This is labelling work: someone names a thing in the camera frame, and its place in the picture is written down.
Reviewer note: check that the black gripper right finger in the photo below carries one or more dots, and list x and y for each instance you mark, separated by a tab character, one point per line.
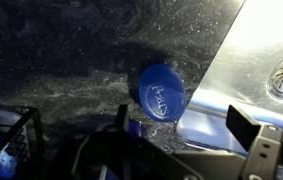
242	128

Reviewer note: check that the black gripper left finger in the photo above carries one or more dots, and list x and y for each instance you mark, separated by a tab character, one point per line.
122	116

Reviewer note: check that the blue round lidded container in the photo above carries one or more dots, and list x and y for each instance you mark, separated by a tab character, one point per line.
162	93

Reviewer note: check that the stainless steel sink basin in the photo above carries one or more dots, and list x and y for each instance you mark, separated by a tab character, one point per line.
241	66

